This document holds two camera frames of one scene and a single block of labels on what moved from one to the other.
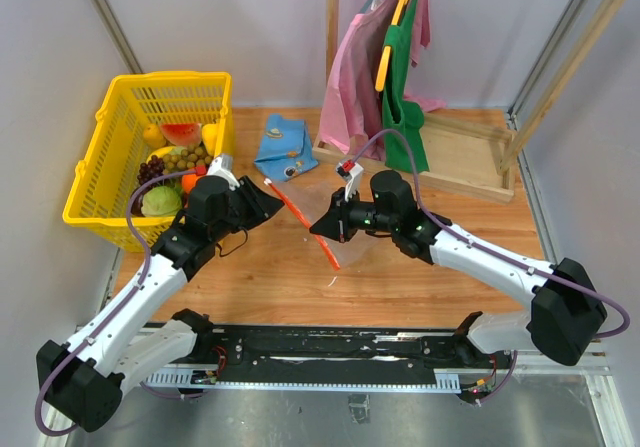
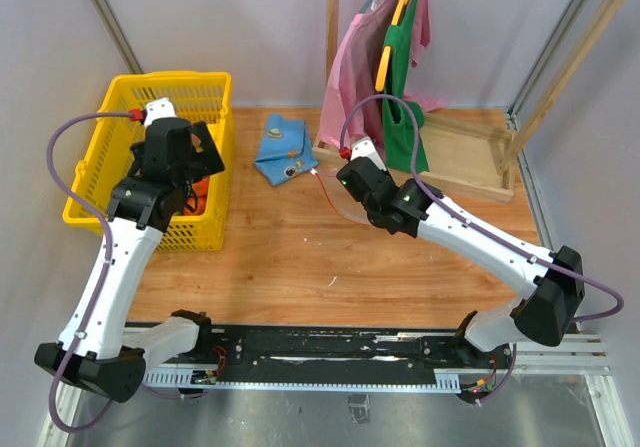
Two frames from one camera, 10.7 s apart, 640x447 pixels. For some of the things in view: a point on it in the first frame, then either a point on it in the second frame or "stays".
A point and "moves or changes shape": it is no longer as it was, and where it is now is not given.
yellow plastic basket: x=108 y=175 stays
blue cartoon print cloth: x=285 y=149 stays
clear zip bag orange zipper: x=311 y=208 moves or changes shape
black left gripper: x=261 y=204 to x=207 y=161
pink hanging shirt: x=351 y=110 stays
